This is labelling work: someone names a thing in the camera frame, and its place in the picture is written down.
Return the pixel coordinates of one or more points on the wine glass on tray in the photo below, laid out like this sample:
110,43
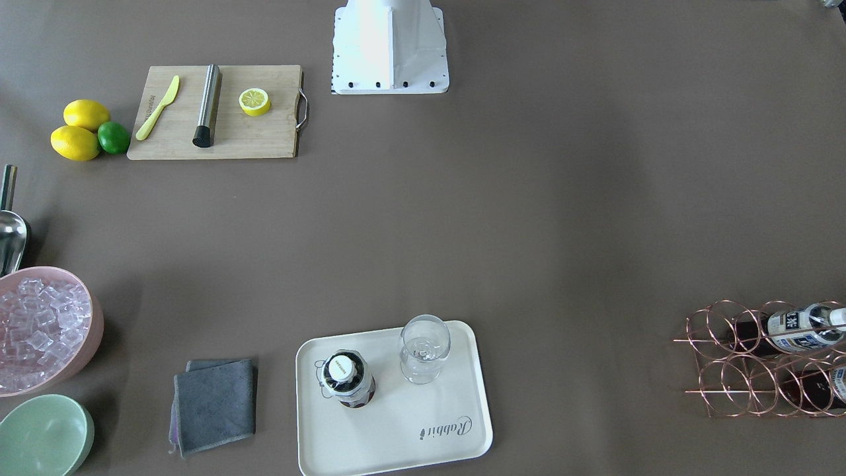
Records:
425,343

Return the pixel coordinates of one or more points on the yellow plastic knife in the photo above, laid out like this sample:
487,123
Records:
167,99

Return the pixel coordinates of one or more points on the half lemon slice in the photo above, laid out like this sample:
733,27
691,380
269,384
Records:
254,101

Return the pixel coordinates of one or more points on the cream rabbit tray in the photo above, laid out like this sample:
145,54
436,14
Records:
404,425

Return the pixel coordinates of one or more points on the yellow lemon near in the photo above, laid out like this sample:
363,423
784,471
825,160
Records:
75,143

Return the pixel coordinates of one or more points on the bamboo cutting board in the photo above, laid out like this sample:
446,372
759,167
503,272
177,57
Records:
236,135

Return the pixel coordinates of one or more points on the yellow lemon far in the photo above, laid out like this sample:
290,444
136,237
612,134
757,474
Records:
86,113

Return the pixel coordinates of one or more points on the copper wire bottle basket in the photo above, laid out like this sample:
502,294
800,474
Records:
735,384

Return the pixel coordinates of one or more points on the yellow lemon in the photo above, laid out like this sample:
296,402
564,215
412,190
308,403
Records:
86,113
75,143

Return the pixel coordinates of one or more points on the green empty bowl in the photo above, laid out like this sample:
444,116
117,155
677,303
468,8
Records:
46,435

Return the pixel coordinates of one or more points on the pink bowl with ice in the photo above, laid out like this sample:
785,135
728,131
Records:
51,328

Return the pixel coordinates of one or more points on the grey folded cloth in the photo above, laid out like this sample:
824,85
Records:
214,403

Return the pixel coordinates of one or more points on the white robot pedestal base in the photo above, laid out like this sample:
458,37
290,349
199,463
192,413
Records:
389,48

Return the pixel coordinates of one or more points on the tea bottle moved to tray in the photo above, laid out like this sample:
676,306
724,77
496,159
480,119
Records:
348,378

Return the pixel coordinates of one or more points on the tea bottle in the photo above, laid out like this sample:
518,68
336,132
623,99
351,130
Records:
795,331
816,391

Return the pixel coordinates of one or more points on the tea bottle middle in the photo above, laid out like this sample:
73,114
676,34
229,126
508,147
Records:
795,331

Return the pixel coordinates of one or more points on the steel muddler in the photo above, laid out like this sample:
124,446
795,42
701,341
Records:
204,131

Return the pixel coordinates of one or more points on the steel ice scoop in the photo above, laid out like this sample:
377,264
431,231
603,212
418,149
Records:
14,229

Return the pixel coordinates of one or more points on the green lime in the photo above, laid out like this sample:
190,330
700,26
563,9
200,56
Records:
113,138

